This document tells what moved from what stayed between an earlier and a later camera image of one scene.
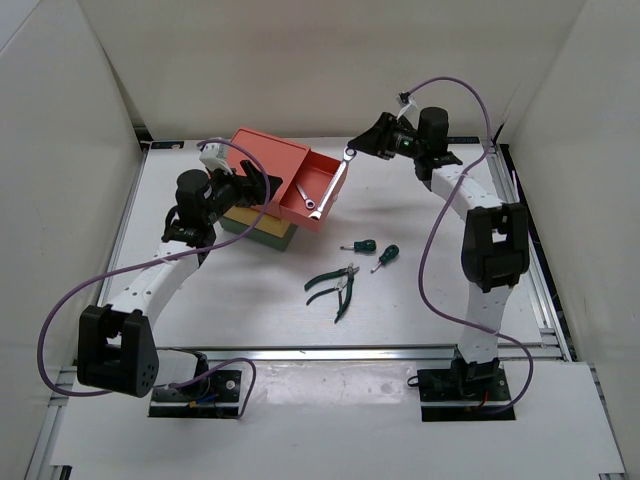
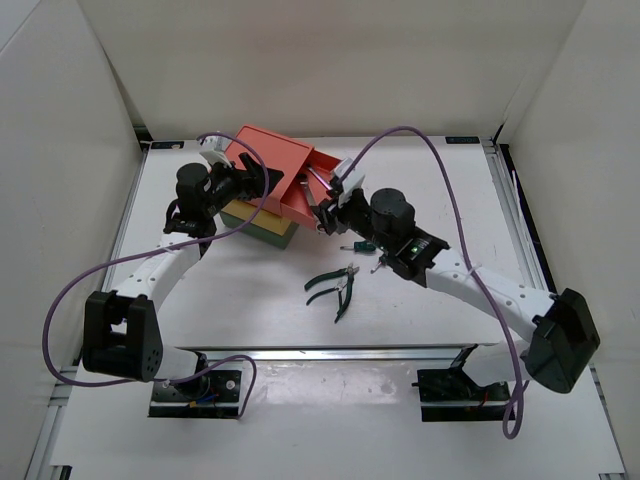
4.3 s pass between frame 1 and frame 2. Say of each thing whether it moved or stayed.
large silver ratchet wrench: moved
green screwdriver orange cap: stayed
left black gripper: stayed
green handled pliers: stayed
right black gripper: moved
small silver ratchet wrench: moved
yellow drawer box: stayed
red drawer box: stayed
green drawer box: stayed
